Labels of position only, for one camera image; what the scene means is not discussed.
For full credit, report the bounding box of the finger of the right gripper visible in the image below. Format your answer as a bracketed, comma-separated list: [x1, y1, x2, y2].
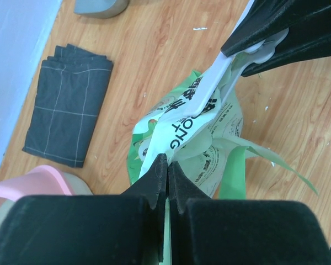
[242, 17, 331, 77]
[221, 1, 331, 57]

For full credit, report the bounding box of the pink litter box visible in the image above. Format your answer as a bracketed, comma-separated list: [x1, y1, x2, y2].
[0, 165, 93, 221]

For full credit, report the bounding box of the green litter bag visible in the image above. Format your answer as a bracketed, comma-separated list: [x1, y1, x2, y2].
[128, 68, 319, 199]

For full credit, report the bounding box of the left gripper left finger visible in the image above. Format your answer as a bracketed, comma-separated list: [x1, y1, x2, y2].
[0, 154, 167, 264]

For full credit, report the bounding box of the grey metal scoop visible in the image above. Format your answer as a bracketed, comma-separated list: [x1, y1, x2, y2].
[74, 0, 130, 19]

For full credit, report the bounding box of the dark checked folded cloth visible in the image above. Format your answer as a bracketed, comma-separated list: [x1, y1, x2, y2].
[23, 44, 113, 168]

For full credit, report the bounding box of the piano pattern bag clip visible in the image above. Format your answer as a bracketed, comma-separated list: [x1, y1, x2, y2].
[183, 1, 289, 116]

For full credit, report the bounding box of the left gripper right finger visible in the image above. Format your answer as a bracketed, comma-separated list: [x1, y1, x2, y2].
[168, 162, 331, 264]

